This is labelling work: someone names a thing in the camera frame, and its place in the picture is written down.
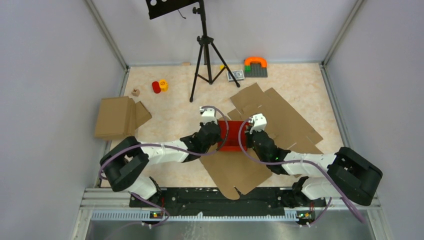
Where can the red paper box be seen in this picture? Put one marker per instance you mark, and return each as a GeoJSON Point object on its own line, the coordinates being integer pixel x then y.
{"type": "Point", "coordinates": [236, 138]}

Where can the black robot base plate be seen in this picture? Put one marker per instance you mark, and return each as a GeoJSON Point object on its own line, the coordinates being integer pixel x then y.
{"type": "Point", "coordinates": [261, 201]}

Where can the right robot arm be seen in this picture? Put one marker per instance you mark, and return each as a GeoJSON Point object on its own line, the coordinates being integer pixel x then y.
{"type": "Point", "coordinates": [344, 174]}

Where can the red cylinder toy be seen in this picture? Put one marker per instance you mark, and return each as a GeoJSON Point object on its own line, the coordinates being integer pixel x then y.
{"type": "Point", "coordinates": [156, 87]}

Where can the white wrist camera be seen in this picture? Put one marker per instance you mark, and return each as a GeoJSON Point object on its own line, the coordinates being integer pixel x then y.
{"type": "Point", "coordinates": [208, 115]}
{"type": "Point", "coordinates": [257, 123]}

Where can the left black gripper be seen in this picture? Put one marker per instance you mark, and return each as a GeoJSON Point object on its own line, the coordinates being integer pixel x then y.
{"type": "Point", "coordinates": [217, 138]}

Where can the black perforated plate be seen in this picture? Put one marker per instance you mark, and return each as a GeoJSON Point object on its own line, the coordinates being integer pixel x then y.
{"type": "Point", "coordinates": [158, 8]}

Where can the playing card deck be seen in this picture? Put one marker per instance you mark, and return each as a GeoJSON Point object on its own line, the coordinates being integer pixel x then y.
{"type": "Point", "coordinates": [237, 74]}

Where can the black camera tripod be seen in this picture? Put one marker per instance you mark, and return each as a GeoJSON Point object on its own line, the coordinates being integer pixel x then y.
{"type": "Point", "coordinates": [205, 42]}

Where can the large flat cardboard sheet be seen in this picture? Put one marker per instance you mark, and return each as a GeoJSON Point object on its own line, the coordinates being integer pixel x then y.
{"type": "Point", "coordinates": [236, 173]}

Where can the small wooden cube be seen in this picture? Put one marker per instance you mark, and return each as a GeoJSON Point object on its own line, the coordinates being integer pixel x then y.
{"type": "Point", "coordinates": [135, 92]}

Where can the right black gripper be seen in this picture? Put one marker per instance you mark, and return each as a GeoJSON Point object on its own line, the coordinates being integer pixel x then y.
{"type": "Point", "coordinates": [248, 136]}

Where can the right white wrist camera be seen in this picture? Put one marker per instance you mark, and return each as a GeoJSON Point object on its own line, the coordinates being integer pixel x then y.
{"type": "Point", "coordinates": [257, 123]}

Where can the orange arch toy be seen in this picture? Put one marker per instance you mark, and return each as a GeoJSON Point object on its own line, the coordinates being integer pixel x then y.
{"type": "Point", "coordinates": [256, 60]}

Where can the folded brown cardboard box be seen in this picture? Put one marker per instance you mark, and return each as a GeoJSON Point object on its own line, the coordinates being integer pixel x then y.
{"type": "Point", "coordinates": [120, 117]}

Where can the yellow toy block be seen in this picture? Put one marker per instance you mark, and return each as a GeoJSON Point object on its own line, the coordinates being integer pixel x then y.
{"type": "Point", "coordinates": [163, 84]}

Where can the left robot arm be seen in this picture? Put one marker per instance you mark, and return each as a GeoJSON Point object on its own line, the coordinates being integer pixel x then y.
{"type": "Point", "coordinates": [123, 165]}

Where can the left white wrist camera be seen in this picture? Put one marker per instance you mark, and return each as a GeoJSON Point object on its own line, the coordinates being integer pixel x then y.
{"type": "Point", "coordinates": [208, 115]}

